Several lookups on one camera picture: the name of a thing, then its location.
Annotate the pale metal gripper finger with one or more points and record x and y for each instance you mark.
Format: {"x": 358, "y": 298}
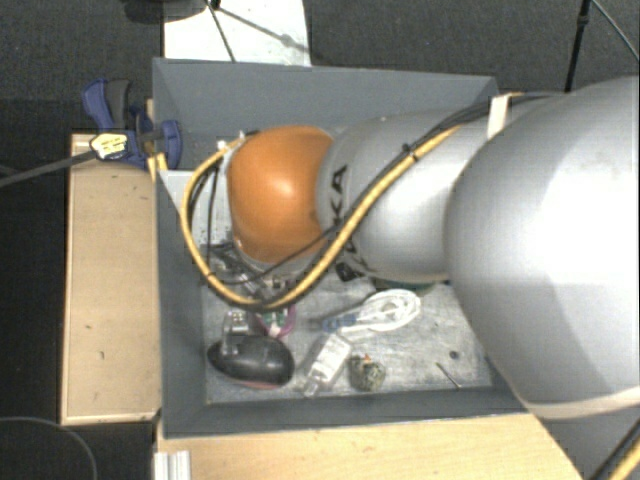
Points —
{"x": 235, "y": 325}

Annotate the black oval object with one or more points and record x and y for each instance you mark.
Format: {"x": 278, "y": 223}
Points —
{"x": 260, "y": 363}

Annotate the grey metal bin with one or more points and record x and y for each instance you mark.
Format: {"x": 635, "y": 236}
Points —
{"x": 180, "y": 293}

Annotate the pale wood board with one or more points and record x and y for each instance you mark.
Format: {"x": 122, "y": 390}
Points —
{"x": 112, "y": 278}

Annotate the dark green lumpy object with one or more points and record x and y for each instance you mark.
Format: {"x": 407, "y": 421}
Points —
{"x": 366, "y": 373}

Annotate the teal round object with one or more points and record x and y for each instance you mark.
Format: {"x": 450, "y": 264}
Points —
{"x": 410, "y": 285}

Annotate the thin dark rod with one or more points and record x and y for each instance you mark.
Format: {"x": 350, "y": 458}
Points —
{"x": 448, "y": 376}

